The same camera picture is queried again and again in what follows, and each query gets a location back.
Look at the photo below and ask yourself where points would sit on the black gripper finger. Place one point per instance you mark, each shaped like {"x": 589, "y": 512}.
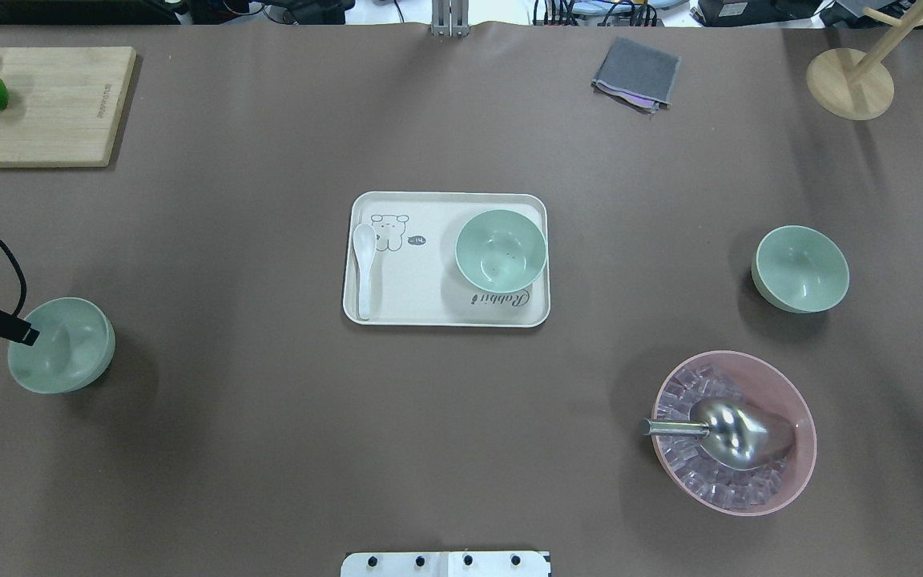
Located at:
{"x": 17, "y": 330}

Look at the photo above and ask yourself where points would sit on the green bowl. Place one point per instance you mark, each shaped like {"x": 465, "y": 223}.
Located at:
{"x": 501, "y": 251}
{"x": 800, "y": 270}
{"x": 76, "y": 344}

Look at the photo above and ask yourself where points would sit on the bamboo cutting board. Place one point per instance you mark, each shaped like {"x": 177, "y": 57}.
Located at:
{"x": 66, "y": 104}

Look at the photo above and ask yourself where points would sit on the white ceramic spoon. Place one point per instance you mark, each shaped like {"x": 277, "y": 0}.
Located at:
{"x": 364, "y": 244}

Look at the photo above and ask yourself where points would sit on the cream rabbit tray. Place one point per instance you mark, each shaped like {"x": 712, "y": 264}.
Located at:
{"x": 415, "y": 278}

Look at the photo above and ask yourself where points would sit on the green bowl on tray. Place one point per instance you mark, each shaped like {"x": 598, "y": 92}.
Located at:
{"x": 501, "y": 251}

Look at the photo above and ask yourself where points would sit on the grey folded cloth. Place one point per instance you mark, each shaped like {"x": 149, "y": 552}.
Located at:
{"x": 638, "y": 74}

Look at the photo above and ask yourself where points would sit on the pink bowl with ice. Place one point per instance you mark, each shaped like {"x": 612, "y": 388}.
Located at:
{"x": 738, "y": 376}

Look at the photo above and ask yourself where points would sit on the metal ice scoop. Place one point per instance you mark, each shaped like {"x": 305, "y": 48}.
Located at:
{"x": 735, "y": 434}

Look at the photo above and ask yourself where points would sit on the wooden mug tree stand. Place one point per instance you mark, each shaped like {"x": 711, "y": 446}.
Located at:
{"x": 853, "y": 84}

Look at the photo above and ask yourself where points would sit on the aluminium frame post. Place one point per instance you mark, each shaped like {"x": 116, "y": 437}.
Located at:
{"x": 450, "y": 18}

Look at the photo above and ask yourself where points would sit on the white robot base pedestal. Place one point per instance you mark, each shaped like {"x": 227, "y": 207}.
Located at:
{"x": 447, "y": 563}

